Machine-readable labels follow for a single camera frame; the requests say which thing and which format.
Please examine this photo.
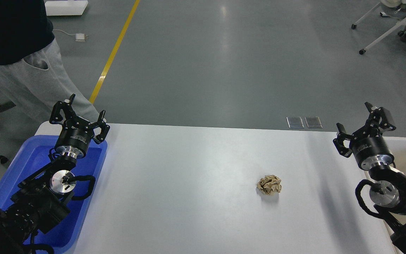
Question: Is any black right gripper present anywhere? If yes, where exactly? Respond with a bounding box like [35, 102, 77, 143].
[332, 102, 396, 170]

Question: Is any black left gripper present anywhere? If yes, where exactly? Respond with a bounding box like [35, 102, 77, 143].
[49, 94, 111, 159]

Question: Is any brown paper ball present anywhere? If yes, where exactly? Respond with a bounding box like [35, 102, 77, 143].
[256, 175, 282, 196]

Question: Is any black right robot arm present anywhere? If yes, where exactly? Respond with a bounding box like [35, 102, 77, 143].
[333, 102, 406, 254]

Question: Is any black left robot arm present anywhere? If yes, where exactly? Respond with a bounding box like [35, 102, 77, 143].
[0, 94, 110, 254]

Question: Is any right metal floor plate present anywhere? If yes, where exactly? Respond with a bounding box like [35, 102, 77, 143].
[305, 117, 323, 129]

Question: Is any metal floor plate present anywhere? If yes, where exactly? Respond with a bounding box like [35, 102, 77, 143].
[305, 117, 323, 129]
[286, 117, 305, 129]

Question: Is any left metal floor plate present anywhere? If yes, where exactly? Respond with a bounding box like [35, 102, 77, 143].
[286, 117, 305, 129]

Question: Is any person in grey trousers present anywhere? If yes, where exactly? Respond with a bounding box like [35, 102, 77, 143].
[0, 0, 99, 122]

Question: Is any white flat board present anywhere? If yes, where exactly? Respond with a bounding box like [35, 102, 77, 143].
[45, 0, 88, 16]

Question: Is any white rolling chair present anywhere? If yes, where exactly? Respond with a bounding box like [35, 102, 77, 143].
[351, 0, 406, 55]

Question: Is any white power adapter with cable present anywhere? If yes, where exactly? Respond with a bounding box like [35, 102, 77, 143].
[53, 29, 89, 42]

